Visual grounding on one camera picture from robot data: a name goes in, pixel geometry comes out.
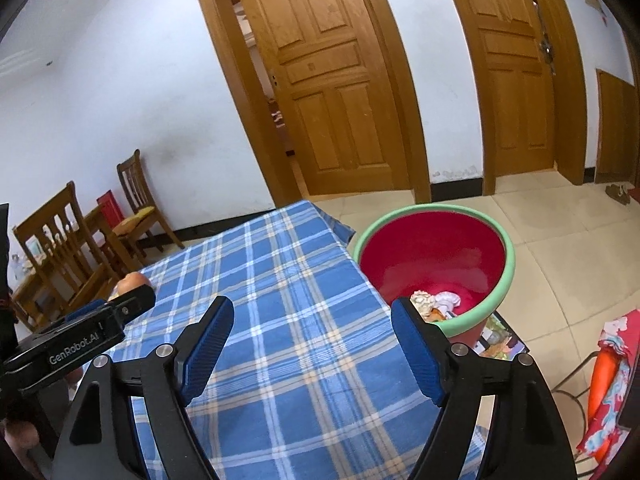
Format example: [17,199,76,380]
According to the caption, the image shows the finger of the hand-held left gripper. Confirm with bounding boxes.
[107,285,157,333]
[65,301,110,322]

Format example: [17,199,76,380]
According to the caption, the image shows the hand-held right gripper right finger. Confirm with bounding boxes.
[390,297,578,480]

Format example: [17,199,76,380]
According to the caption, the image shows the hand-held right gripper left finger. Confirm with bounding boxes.
[50,295,236,480]

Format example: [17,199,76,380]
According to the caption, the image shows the white tissues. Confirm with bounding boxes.
[410,290,438,318]

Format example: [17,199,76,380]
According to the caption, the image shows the white tissue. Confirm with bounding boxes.
[432,291,463,313]

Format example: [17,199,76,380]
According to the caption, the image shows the red bin with green rim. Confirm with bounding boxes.
[352,204,516,345]

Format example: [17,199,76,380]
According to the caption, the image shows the person's left hand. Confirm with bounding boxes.
[2,417,41,456]

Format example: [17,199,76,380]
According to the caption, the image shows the apple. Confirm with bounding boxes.
[116,271,152,301]

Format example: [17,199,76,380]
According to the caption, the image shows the colourful picture book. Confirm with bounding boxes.
[472,311,529,361]

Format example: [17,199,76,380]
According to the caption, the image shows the yellow seat cushion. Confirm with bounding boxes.
[111,205,158,235]

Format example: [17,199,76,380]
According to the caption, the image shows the wooden table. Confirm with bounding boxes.
[12,202,133,286]

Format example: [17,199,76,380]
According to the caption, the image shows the blue plaid tablecloth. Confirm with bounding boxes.
[65,200,488,480]

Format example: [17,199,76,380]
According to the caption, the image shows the red box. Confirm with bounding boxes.
[96,191,125,228]

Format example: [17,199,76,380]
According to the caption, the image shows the wooden chair with cushion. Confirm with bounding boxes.
[107,149,185,261]

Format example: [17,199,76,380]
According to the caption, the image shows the floral cloth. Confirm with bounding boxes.
[575,310,640,466]

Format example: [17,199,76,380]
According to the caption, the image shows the pair of slippers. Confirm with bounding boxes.
[605,182,632,206]

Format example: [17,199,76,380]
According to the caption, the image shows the closed wooden door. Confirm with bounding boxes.
[452,0,556,178]

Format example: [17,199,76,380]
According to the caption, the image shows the open wooden door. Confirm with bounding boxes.
[235,0,412,197]

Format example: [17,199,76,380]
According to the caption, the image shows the small wooden cabinet door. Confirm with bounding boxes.
[594,69,640,186]

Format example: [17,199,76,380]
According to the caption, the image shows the grey cable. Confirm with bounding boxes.
[550,352,598,423]

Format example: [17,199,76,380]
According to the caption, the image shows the wooden door frame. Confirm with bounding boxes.
[435,0,587,196]
[187,0,433,208]

